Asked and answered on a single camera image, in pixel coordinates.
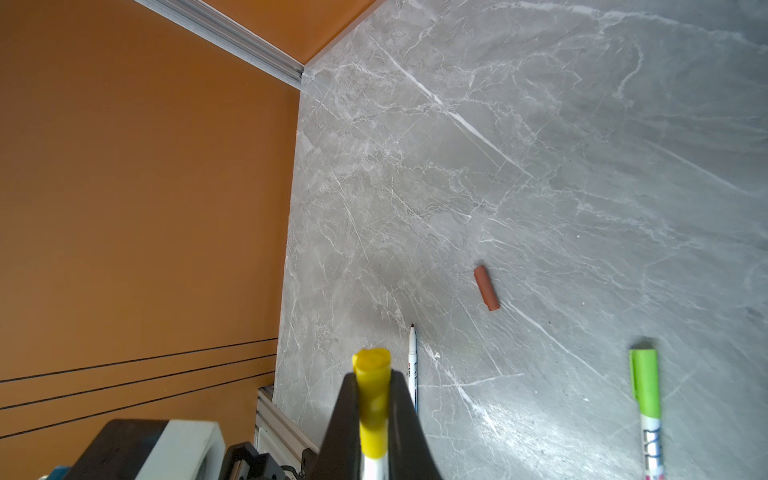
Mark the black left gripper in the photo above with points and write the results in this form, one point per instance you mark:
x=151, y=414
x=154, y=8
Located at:
x=243, y=462

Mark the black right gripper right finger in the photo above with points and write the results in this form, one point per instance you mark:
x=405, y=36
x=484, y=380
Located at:
x=409, y=457

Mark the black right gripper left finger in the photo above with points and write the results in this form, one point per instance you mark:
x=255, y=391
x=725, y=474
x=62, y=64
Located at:
x=340, y=455

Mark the yellow pen cap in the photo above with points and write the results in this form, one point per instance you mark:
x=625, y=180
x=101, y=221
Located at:
x=372, y=369

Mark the brown pen cap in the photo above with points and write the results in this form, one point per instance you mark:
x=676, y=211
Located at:
x=485, y=286

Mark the white pen light green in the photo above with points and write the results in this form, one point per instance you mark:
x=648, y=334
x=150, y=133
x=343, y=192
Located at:
x=645, y=385

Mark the white pen yellow tip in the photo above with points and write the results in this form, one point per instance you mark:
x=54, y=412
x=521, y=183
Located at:
x=374, y=469

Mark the white pen brown tip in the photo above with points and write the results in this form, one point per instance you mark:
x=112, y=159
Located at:
x=412, y=375

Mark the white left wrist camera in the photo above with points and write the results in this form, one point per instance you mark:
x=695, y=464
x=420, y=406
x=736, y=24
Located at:
x=150, y=449

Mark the aluminium left corner post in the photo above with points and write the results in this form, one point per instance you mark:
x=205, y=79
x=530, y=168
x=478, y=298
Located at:
x=208, y=23

